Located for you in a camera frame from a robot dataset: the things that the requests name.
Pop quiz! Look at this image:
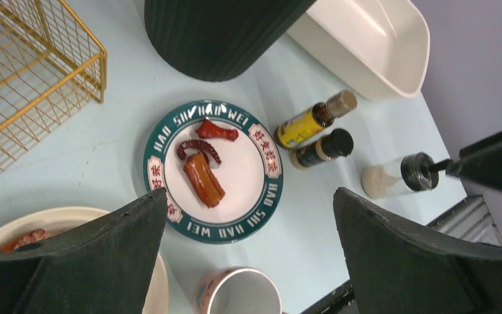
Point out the patterned rim white plate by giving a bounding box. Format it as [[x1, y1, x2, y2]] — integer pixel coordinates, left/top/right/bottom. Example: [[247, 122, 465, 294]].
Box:
[[143, 100, 284, 244]]

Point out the black plastic trash bin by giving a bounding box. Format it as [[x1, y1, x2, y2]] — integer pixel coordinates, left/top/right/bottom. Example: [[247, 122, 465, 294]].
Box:
[[144, 0, 314, 82]]

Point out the black lid spice jar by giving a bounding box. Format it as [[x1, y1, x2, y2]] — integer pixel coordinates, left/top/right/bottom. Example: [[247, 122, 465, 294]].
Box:
[[361, 152, 439, 199]]

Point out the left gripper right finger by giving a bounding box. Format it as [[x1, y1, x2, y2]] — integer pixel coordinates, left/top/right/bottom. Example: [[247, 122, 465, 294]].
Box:
[[333, 187, 502, 313]]

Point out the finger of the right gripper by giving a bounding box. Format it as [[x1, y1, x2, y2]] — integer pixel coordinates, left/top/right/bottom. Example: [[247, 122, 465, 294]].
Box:
[[428, 130, 502, 192]]

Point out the cream round plate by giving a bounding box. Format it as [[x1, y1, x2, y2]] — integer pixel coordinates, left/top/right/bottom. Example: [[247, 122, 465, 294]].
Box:
[[0, 206, 169, 313]]

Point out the red sausage piece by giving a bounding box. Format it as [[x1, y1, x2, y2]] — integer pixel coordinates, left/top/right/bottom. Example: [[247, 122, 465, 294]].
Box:
[[195, 118, 239, 141]]

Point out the brown cap small bottle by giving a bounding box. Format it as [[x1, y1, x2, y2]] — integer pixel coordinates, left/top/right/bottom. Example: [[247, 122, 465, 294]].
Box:
[[274, 90, 358, 149]]

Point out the black cap pepper jar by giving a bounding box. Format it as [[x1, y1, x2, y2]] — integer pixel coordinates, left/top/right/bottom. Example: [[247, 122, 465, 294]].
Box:
[[290, 128, 354, 169]]

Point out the white rectangular basin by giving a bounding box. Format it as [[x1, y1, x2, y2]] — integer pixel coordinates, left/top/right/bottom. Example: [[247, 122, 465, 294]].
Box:
[[287, 0, 431, 101]]

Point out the yellow wire mesh rack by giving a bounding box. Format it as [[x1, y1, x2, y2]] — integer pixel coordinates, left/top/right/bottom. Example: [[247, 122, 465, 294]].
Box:
[[0, 1, 107, 174]]

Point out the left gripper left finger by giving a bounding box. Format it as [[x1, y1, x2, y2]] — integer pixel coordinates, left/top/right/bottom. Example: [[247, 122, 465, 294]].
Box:
[[0, 188, 167, 313]]

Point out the brown meat piece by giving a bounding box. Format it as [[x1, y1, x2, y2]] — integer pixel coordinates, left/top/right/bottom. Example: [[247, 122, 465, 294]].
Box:
[[0, 229, 54, 253]]

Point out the pink ceramic mug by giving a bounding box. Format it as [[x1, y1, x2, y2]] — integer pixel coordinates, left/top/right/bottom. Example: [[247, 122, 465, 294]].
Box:
[[192, 266, 283, 314]]

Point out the orange sausage on patterned plate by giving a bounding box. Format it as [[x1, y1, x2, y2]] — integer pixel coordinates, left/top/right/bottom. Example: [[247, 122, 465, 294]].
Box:
[[183, 152, 226, 208]]

